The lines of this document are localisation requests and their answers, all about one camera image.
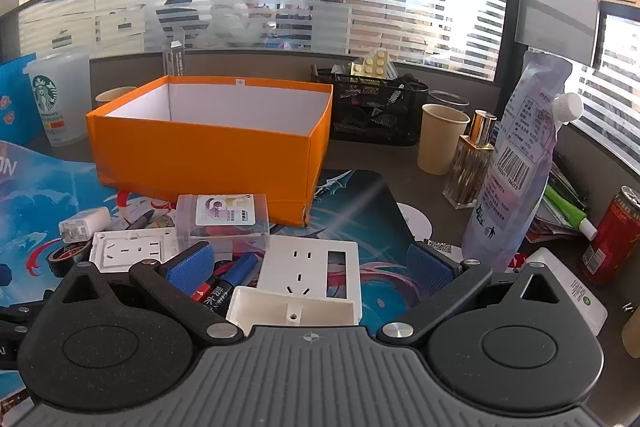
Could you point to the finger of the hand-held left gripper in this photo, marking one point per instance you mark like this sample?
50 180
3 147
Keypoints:
22 307

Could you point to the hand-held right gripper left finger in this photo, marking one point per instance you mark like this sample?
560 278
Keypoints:
191 268

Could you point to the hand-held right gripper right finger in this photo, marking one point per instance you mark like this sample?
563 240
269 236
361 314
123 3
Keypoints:
430 268

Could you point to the black electrical tape roll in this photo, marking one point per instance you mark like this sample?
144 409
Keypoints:
65 257

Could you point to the orange cardboard box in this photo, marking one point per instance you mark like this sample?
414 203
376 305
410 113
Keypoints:
200 162

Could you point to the white socket cover panel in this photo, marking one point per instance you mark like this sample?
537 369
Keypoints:
310 264

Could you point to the red marker pen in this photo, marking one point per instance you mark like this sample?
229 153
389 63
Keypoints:
206 289

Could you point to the blue marker pen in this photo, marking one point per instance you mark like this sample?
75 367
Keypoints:
239 274

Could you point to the round white sticker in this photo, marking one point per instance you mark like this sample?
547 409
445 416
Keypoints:
416 219

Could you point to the clear plastic labelled box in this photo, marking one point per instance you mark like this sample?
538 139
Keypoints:
225 219

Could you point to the black marker pen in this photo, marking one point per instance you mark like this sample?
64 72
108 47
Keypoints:
142 218

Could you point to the white socket back box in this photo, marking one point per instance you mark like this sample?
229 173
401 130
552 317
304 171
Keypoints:
265 307

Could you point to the white charger adapter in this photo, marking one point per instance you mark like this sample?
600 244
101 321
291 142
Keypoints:
82 223

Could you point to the perfume bottle gold cap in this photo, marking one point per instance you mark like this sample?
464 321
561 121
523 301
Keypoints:
470 167

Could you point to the red and blue flat packet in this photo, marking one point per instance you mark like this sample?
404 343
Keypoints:
45 192

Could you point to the white refill pouch with spout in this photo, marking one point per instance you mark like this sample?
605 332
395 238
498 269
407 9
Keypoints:
515 177

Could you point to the stack of papers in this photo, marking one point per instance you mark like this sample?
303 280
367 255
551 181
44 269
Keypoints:
560 202

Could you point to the white box green logo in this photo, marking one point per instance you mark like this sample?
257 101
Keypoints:
575 292

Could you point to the green tube white cap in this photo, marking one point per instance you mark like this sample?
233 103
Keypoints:
567 209

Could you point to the black mesh desk organizer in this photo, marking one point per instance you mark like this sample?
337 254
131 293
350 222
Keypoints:
370 112

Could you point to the clear glass jar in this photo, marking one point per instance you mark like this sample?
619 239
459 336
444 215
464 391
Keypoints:
447 98

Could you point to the red drink can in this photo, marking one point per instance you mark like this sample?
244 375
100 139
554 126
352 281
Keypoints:
612 237

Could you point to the blue cardboard box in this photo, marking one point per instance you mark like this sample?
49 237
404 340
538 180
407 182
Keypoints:
12 102

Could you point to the clear plastic cup green logo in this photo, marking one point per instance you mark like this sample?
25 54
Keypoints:
57 102

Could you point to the clear acrylic sign holder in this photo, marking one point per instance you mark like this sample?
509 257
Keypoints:
174 59

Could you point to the yellow building brick plate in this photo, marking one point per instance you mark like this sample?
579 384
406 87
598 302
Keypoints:
370 64

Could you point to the grey partition panel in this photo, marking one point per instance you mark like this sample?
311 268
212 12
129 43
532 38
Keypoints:
557 27

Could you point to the frosted glass partition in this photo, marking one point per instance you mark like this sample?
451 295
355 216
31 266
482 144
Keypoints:
320 17

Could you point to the small white wall socket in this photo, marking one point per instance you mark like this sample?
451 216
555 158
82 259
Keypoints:
132 249

